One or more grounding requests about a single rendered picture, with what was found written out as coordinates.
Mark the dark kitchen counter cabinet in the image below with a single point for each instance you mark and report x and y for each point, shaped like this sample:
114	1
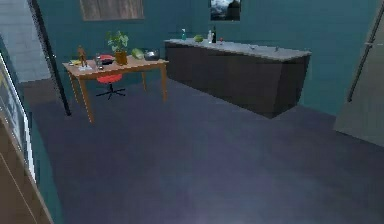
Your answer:
233	73

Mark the brown framed wall picture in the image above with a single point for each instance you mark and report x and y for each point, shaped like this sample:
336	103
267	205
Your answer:
111	9

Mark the green round vegetable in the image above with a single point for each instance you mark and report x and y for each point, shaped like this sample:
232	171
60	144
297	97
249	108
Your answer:
198	38

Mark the red swivel chair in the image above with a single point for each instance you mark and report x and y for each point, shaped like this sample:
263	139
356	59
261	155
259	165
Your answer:
110	79

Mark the grey metal bowl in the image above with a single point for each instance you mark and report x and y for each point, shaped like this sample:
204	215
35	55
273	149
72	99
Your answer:
152	55

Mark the clear glass bottle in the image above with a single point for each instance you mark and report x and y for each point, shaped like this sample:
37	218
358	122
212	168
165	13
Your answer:
209	36

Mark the grey fridge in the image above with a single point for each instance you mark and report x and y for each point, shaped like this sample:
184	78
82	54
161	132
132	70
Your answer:
363	83

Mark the brown room door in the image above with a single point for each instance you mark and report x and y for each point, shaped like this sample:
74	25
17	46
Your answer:
15	186

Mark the teal spray bottle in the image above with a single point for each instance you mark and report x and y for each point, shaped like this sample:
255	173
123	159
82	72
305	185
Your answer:
183	34

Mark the potted green house plant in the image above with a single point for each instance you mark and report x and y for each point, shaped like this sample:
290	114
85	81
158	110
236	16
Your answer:
118	45

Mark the dark wine bottle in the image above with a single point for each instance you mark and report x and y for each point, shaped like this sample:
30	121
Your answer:
214	35

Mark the small red cup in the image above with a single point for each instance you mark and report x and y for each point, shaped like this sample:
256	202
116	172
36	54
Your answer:
221	40

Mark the green lettuce head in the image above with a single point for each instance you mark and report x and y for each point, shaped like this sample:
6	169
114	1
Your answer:
137	53

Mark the dark landscape wall picture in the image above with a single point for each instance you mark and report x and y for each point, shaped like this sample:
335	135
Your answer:
225	9

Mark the orange wooden table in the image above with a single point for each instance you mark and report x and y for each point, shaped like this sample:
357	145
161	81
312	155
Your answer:
117	69

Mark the grey sink faucet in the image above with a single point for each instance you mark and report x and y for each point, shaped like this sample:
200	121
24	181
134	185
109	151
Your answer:
276	49

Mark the black pan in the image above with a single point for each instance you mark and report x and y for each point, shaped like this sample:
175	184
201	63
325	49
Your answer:
107	61

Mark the clear glass cup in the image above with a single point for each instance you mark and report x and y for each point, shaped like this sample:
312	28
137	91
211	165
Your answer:
98	61

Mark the brown figurine statue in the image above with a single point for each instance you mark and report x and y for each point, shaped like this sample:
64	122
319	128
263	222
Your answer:
82	56

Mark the yellow flat plate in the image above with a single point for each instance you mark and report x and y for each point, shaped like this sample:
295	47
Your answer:
75	62

